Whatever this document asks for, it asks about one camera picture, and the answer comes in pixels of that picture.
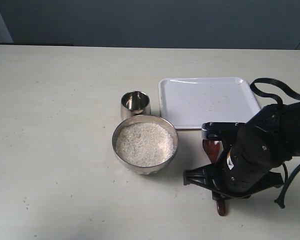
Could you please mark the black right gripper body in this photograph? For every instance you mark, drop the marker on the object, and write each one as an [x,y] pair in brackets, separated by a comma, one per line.
[258,149]

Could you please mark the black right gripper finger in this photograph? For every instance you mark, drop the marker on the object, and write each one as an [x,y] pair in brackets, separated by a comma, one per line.
[269,180]
[202,176]

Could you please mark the dark red wooden spoon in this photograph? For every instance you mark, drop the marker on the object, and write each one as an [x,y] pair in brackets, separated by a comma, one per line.
[212,149]

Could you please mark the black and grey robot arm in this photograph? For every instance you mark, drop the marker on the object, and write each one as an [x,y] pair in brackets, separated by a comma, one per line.
[288,115]

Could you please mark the large steel rice bowl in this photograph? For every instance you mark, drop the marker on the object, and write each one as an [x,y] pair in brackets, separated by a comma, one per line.
[151,119]

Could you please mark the small steel cup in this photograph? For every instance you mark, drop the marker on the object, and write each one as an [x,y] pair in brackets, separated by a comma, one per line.
[134,103]

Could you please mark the white rectangular plastic tray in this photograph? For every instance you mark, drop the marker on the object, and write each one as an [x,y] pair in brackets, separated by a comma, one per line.
[187,103]

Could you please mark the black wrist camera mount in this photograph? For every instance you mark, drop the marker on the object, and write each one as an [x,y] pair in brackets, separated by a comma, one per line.
[225,132]

